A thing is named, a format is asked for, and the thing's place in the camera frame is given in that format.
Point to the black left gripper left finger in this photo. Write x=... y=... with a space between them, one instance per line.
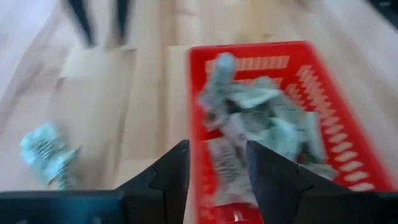
x=168 y=180

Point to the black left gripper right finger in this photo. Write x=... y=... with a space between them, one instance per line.
x=280 y=186

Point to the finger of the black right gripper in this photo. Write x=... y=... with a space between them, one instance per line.
x=79 y=21
x=123 y=18

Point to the green white sweetener packet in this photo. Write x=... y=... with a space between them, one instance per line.
x=224 y=68
x=46 y=152
x=289 y=137
x=323 y=170
x=255 y=95
x=230 y=168
x=214 y=105

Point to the red plastic slotted basket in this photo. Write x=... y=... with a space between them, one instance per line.
x=196 y=93

